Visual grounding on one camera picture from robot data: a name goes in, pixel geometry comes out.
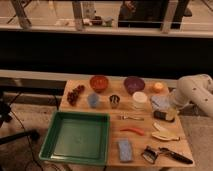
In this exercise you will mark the orange fruit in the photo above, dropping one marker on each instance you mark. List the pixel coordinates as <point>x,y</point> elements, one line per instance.
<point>158,87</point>

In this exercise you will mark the black handled peeler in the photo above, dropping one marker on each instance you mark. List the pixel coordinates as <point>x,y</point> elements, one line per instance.
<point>175,156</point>

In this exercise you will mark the white paper cup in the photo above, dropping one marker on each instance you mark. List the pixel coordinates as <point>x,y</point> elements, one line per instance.
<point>139,100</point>

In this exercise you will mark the orange bowl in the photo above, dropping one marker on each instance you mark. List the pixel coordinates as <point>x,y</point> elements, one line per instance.
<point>99,83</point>

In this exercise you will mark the black binder clip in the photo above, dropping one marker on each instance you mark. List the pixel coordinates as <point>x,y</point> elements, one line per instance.
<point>150,154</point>

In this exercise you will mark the dark red grape bunch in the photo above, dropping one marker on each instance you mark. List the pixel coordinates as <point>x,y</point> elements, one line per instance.
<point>72,96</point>

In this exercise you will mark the blue plastic cup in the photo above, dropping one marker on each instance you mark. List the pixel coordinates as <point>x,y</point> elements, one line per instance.
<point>93,100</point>

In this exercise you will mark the black eraser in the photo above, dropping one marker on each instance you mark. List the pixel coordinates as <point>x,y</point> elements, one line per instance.
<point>164,116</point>

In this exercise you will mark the purple bowl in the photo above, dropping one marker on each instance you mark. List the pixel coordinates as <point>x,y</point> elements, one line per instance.
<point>133,84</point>

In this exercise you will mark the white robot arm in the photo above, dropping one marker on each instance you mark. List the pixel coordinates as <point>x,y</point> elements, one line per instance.
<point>195,88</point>

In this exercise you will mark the green plastic tray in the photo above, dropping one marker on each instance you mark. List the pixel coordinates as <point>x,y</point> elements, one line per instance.
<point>77,138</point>

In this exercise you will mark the black tripod stand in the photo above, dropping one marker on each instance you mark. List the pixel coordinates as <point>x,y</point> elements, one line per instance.
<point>13,128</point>

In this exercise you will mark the red chili pepper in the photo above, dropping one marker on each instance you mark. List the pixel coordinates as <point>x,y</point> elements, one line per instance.
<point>135,130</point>

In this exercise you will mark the small metal cup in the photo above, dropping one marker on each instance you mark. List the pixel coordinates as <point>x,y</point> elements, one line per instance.
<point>114,101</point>

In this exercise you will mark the blue sponge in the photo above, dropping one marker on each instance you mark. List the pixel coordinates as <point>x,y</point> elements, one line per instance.
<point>125,150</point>

